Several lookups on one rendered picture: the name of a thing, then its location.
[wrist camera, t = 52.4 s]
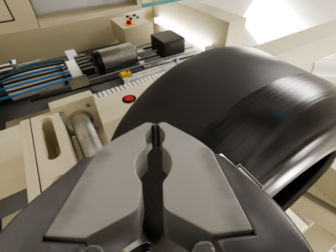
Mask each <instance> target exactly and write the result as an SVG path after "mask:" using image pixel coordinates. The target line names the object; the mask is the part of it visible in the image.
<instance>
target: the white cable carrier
mask: <svg viewBox="0 0 336 252"><path fill-rule="evenodd" d="M166 72H167V70H166V71H165V72H164V71H163V72H161V73H158V74H154V75H151V76H148V77H147V78H146V77H145V78H143V79H142V78H141V79H139V81H138V80H136V81H135V82H134V81H132V82H131V83H130V82H129V83H127V84H123V86H122V85H120V86H119V87H118V86H117V87H115V89H116V90H115V89H114V88H111V89H107V90H106V91H105V90H104V91H102V92H98V93H97V94H98V96H99V97H98V96H97V94H96V93H95V94H93V97H94V99H98V98H101V97H104V96H107V95H110V94H113V93H116V92H119V91H122V90H125V89H128V88H131V87H134V86H137V85H140V84H143V83H146V82H149V81H152V80H155V79H158V78H159V77H160V76H162V75H163V74H164V73H166ZM119 88H120V89H119ZM110 90H111V91H112V92H111V91H110ZM101 93H102V94H103V95H102V94H101Z"/></svg>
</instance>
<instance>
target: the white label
mask: <svg viewBox="0 0 336 252"><path fill-rule="evenodd" d="M236 167H237V168H238V169H240V170H241V171H242V172H243V173H244V174H245V175H246V176H248V177H249V178H250V179H251V180H252V181H253V182H255V183H256V184H257V185H258V186H259V187H260V188H261V189H263V188H264V187H263V186H262V185H261V184H260V183H259V182H258V181H257V180H256V179H255V178H254V177H253V176H252V175H251V174H250V173H249V172H248V171H247V170H246V169H245V168H244V167H243V166H242V165H241V164H240V163H239V164H238V165H237V166H236Z"/></svg>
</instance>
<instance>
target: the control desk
mask: <svg viewBox="0 0 336 252"><path fill-rule="evenodd" d="M138 10H142V2H141V0H0V36H5V35H10V34H16V33H21V32H26V31H31V30H37V29H39V28H41V29H43V28H48V27H54V26H59V25H64V24H70V23H75V22H80V21H85V20H91V19H96V18H101V17H106V16H112V15H117V14H122V13H127V12H133V11H138Z"/></svg>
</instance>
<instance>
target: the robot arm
mask: <svg viewBox="0 0 336 252"><path fill-rule="evenodd" d="M156 134H157V147H158V148H160V149H161V150H162V169H163V171H164V172H165V173H166V175H167V177H166V179H165V180H164V181H163V184H162V192H163V223H164V233H165V235H166V237H167V238H168V239H169V240H170V241H172V242H174V243H176V244H177V245H179V246H181V247H182V248H184V249H186V250H187V251H189V252H314V251H313V249H312V248H311V246H310V245H309V243H308V242H307V240H306V238H305V237H304V236H303V234H302V233H301V231H300V230H299V229H298V227H297V226H296V225H295V223H294V222H293V221H292V219H291V218H290V217H289V216H288V215H287V213H286V212H285V211H284V210H283V209H282V208H281V207H280V206H279V205H278V204H277V203H276V202H275V201H274V200H273V199H272V198H271V197H270V196H269V195H268V194H267V193H266V192H265V191H264V190H263V189H261V188H260V187H259V186H258V185H257V184H256V183H255V182H253V181H252V180H251V179H250V178H249V177H248V176H247V175H245V174H244V173H243V172H242V171H241V170H240V169H239V168H237V167H236V166H235V165H234V164H233V163H232V162H231V161H229V160H228V159H227V158H226V157H225V156H224V155H222V154H215V153H214V152H213V151H212V150H211V149H209V148H208V147H207V146H206V145H204V144H203V143H202V142H200V141H199V140H197V139H196V138H194V137H192V136H191V135H189V134H187V133H185V132H183V131H181V130H179V129H177V128H176V127H174V126H172V125H170V124H168V123H166V122H161V123H157V124H155V123H150V122H146V123H144V124H142V125H140V126H138V127H136V128H134V129H132V130H131V131H129V132H127V133H125V134H123V135H121V136H119V137H118V138H116V139H114V140H113V141H111V142H110V143H108V144H107V145H105V146H104V147H103V148H101V149H100V150H99V151H98V152H97V153H96V154H94V155H93V156H92V157H84V158H83V159H81V160H80V161H79V162H78V163H77V164H75V165H74V166H73V167H72V168H71V169H69V170H68V171H67V172H66V173H65V174H63V175H62V176H61V177H60V178H59V179H57V180H56V181H55V182H54V183H52V184H51V185H50V186H49V187H48V188H46V189H45V190H44V191H43V192H42V193H40V194H39V195H38V196H37V197H36V198H34V199H33V200H32V201H31V202H30V203H29V204H28V205H26V206H25V207H24V208H23V209H22V210H21V211H20V212H19V213H18V214H17V215H16V216H15V217H14V218H13V219H12V220H11V221H10V222H9V223H8V224H7V225H6V226H5V228H4V229H3V230H2V231H1V232H0V252H119V251H121V250H122V249H124V248H125V247H127V246H129V245H130V244H132V243H134V242H135V241H136V240H138V239H139V237H140V236H141V234H142V229H143V221H144V213H145V210H144V199H143V188H142V182H141V178H142V177H143V175H144V174H145V173H146V172H147V171H148V153H149V152H150V150H151V149H152V148H155V144H156Z"/></svg>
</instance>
